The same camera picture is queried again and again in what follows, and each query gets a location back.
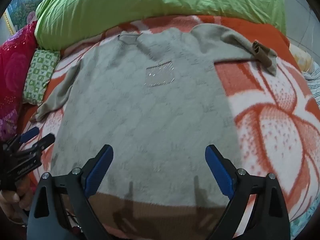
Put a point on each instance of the green and white patterned pillow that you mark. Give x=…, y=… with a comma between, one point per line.
x=40, y=75

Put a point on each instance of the red floral quilt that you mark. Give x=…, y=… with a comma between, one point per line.
x=12, y=67

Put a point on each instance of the orange and white floral blanket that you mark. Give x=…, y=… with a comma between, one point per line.
x=262, y=120

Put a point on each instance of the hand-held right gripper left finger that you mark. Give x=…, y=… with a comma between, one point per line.
x=98, y=170

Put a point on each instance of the grey sweater with brown hem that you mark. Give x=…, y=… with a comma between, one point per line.
x=150, y=117

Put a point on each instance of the pale yellow cloth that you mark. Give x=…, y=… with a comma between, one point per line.
x=302, y=57

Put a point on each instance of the striped cloth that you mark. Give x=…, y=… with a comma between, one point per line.
x=315, y=85

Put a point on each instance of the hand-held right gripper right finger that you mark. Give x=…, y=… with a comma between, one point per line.
x=218, y=170

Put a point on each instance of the framed wall picture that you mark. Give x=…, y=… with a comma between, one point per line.
x=22, y=7

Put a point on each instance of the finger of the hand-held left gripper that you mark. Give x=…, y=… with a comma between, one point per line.
x=43, y=142
x=29, y=134

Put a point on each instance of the person's left hand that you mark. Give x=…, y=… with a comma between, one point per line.
x=10, y=200

